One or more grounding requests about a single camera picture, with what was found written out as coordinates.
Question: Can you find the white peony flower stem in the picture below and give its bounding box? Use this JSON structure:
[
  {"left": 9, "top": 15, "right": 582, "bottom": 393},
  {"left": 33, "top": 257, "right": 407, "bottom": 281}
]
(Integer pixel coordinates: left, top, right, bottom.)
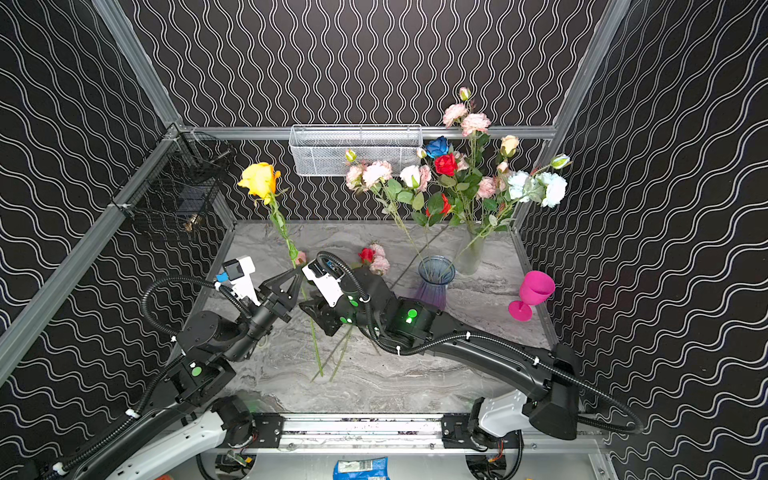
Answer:
[{"left": 462, "top": 154, "right": 572, "bottom": 241}]

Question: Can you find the magenta plastic goblet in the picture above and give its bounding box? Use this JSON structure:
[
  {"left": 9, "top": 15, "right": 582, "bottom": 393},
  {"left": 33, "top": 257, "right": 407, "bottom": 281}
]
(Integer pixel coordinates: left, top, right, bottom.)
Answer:
[{"left": 508, "top": 271, "right": 556, "bottom": 322}]

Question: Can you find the red pink rose stem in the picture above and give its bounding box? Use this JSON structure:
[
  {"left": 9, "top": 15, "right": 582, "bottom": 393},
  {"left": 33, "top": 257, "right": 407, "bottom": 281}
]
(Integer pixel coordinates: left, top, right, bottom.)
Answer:
[{"left": 311, "top": 242, "right": 391, "bottom": 384}]

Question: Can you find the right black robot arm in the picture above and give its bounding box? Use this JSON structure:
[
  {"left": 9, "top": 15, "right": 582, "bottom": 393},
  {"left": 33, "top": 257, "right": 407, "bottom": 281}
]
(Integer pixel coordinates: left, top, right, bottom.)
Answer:
[{"left": 301, "top": 251, "right": 644, "bottom": 440}]

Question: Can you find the blue snack packet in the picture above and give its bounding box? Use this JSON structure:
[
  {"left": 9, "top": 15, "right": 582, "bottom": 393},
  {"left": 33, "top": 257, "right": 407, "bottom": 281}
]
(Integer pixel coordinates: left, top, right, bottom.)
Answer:
[{"left": 333, "top": 457, "right": 389, "bottom": 480}]

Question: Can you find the black wire basket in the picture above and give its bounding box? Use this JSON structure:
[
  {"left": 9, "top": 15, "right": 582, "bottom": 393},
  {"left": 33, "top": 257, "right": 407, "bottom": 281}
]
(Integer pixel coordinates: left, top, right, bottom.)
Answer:
[{"left": 121, "top": 132, "right": 235, "bottom": 244}]

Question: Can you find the pink peony flower stem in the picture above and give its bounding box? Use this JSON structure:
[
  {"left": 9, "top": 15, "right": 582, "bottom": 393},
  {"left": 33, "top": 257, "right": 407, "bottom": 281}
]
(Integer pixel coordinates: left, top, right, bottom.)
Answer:
[{"left": 442, "top": 87, "right": 491, "bottom": 165}]

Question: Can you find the orange yellow rose stem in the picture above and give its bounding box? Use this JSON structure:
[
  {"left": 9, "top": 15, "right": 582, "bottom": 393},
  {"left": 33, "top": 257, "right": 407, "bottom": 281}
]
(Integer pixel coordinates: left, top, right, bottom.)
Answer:
[{"left": 237, "top": 162, "right": 320, "bottom": 366}]

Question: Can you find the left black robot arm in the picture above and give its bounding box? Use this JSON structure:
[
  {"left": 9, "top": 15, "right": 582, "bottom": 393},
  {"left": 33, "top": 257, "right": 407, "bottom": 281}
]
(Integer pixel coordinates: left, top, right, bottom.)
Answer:
[{"left": 19, "top": 267, "right": 302, "bottom": 479}]

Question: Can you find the blue rose flower stem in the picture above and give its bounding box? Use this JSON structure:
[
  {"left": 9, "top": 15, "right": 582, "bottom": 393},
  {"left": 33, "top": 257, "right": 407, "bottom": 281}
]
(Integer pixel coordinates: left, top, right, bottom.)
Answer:
[{"left": 424, "top": 136, "right": 452, "bottom": 159}]

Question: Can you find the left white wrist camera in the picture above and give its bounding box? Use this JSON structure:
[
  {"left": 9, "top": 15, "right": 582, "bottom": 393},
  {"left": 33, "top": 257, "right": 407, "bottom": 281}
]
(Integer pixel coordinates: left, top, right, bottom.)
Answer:
[{"left": 216, "top": 256, "right": 260, "bottom": 305}]

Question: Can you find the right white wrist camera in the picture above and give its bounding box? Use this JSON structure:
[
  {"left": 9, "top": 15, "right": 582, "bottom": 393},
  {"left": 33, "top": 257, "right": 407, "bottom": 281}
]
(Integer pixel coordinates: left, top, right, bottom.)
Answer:
[{"left": 301, "top": 259, "right": 343, "bottom": 307}]

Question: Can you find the white rose flower stem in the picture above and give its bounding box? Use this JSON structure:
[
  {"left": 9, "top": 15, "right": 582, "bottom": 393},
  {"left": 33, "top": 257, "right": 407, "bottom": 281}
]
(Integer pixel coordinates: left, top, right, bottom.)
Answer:
[{"left": 392, "top": 165, "right": 431, "bottom": 249}]

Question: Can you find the frosted clear glass vase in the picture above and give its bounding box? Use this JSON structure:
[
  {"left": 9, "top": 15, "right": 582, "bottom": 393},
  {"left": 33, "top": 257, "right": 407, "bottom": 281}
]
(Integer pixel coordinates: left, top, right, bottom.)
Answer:
[{"left": 454, "top": 223, "right": 485, "bottom": 276}]

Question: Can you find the purple blue glass vase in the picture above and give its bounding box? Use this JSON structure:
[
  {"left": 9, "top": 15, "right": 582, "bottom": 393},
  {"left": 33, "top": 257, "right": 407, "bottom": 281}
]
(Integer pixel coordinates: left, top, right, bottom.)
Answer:
[{"left": 414, "top": 255, "right": 456, "bottom": 310}]

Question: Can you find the white wire mesh basket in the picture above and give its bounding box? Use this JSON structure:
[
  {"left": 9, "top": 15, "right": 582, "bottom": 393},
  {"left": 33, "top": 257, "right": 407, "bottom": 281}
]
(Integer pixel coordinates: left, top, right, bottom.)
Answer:
[{"left": 289, "top": 124, "right": 423, "bottom": 177}]

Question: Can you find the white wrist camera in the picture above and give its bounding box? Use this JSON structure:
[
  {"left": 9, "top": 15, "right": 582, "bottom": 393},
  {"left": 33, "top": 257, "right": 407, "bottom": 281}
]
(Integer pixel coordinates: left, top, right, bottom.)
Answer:
[
  {"left": 216, "top": 256, "right": 260, "bottom": 305},
  {"left": 301, "top": 259, "right": 343, "bottom": 307}
]

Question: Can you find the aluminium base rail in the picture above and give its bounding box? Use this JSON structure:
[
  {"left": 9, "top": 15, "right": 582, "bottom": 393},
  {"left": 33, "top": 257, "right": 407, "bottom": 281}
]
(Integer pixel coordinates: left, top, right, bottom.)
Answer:
[{"left": 128, "top": 412, "right": 607, "bottom": 452}]

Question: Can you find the cream rose flower stem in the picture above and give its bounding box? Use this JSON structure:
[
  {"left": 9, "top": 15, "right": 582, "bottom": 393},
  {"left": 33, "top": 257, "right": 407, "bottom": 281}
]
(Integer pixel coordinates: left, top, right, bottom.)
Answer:
[{"left": 499, "top": 135, "right": 520, "bottom": 158}]

